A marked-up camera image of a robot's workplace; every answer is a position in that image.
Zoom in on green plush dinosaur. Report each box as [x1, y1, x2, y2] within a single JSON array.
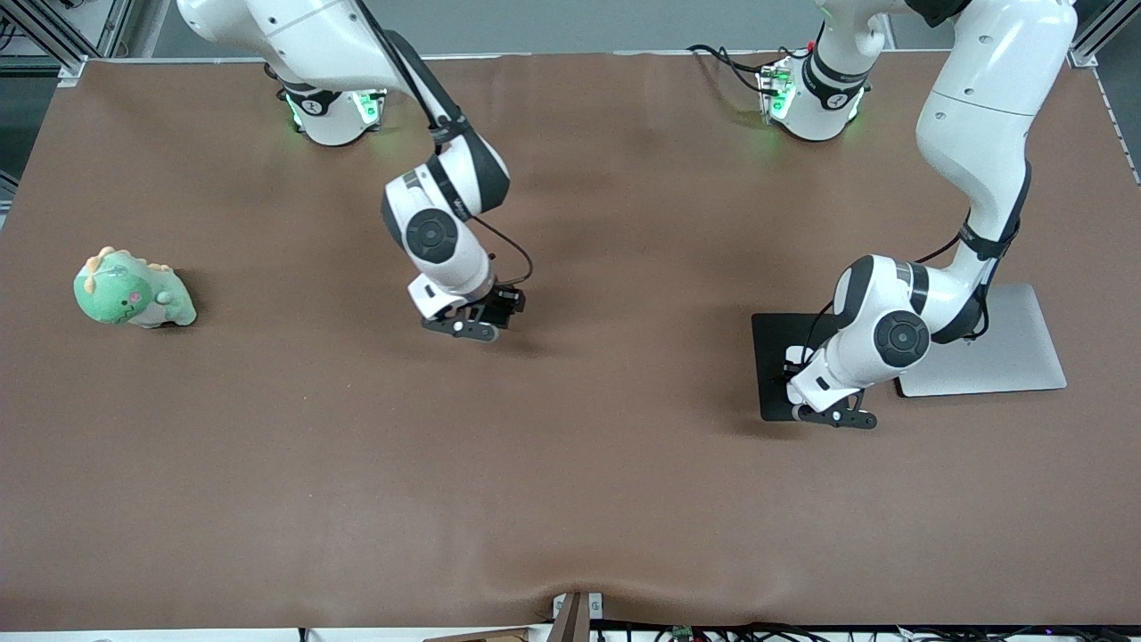
[[73, 246, 198, 329]]

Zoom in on aluminium frame post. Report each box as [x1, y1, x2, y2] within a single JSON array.
[[1070, 0, 1126, 70], [0, 0, 135, 87]]

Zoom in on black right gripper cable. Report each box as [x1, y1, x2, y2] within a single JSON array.
[[468, 214, 534, 291]]

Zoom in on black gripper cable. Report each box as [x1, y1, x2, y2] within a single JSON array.
[[802, 227, 990, 366], [468, 214, 534, 291]]

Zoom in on silver laptop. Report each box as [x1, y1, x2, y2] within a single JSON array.
[[897, 284, 1068, 399]]

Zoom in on brown and grey bracket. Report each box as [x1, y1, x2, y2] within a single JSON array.
[[551, 590, 605, 642]]

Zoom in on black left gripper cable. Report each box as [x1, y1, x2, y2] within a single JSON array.
[[802, 227, 990, 366]]

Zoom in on brown table mat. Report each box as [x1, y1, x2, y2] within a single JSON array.
[[0, 49, 1141, 630]]

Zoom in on black base cables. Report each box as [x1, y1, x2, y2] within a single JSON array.
[[686, 43, 790, 97]]

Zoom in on black mouse pad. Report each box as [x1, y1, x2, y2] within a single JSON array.
[[751, 313, 843, 422]]

